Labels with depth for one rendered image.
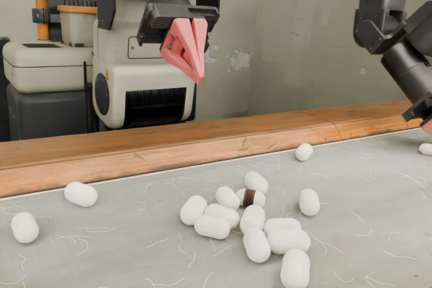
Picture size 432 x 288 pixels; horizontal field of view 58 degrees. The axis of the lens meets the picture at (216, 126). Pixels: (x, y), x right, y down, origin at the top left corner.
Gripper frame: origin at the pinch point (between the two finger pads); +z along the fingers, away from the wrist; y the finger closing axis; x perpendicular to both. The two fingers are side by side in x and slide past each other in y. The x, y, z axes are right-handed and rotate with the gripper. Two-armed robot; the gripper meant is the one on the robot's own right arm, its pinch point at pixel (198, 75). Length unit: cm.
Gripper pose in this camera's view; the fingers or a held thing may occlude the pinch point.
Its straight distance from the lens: 49.4
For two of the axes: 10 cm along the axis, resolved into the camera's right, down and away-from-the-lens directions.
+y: 8.6, -1.0, 5.0
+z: 3.4, 8.3, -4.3
